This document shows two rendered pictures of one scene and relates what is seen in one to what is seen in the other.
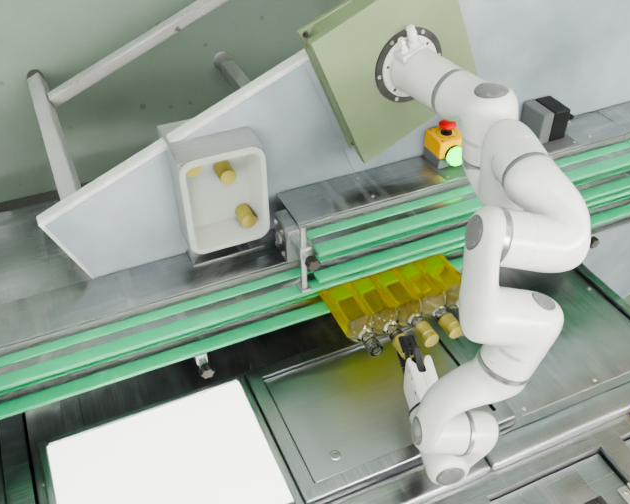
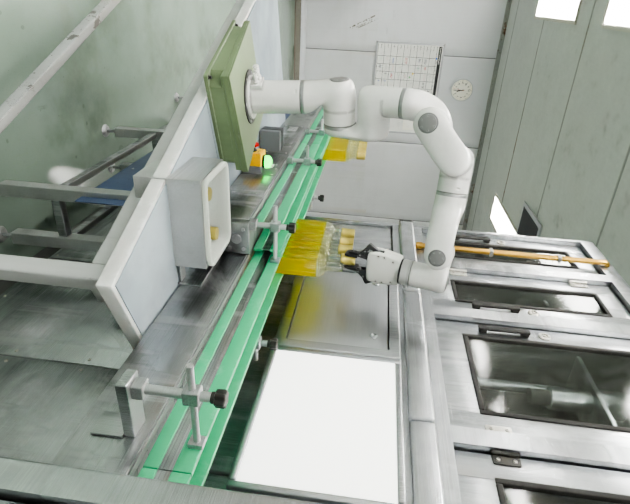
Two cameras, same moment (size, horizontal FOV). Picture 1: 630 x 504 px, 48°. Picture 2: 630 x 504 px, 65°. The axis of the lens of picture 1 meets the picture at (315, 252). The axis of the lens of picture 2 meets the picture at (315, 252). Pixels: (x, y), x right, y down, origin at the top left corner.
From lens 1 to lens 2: 114 cm
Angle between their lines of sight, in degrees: 51
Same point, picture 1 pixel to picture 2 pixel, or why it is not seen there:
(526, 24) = not seen: hidden behind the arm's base
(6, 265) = not seen: outside the picture
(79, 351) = (218, 371)
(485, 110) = (348, 87)
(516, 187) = (412, 104)
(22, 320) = not seen: hidden behind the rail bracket
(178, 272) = (197, 294)
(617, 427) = (420, 255)
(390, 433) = (374, 311)
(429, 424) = (447, 244)
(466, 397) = (456, 216)
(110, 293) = (176, 331)
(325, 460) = (374, 340)
